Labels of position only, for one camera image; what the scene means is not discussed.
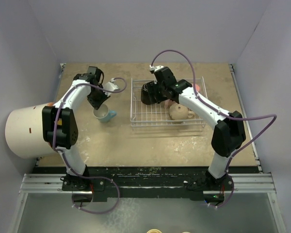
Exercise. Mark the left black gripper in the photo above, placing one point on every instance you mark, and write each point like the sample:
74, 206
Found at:
96, 105

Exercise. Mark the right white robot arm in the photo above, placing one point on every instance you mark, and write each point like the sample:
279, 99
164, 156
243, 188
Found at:
228, 128

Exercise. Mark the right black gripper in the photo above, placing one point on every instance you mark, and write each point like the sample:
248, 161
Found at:
161, 98

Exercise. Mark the aluminium front frame rail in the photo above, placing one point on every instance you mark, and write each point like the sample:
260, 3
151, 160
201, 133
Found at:
239, 183

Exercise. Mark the salmon tall tumbler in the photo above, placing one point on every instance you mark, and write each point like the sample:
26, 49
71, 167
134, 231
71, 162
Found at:
196, 88

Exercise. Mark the pink cup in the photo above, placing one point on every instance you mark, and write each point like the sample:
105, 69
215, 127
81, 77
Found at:
168, 103

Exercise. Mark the light blue ceramic mug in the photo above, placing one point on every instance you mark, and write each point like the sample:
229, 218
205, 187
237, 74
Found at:
104, 114

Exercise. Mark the large cream cylindrical bucket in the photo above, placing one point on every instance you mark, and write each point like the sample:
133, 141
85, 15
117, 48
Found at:
24, 132

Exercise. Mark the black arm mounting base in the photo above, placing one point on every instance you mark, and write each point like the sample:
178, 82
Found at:
103, 183

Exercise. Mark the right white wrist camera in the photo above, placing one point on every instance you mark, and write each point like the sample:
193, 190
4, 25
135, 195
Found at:
153, 69

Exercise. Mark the white wire dish rack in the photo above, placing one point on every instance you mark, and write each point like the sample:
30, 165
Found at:
155, 115

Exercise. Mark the right aluminium table rail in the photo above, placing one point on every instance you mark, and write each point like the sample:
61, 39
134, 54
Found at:
249, 135

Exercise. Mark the black hexagonal ceramic mug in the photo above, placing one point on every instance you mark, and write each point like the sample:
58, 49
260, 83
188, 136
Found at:
146, 93

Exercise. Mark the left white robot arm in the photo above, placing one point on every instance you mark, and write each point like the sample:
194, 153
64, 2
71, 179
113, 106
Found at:
59, 124

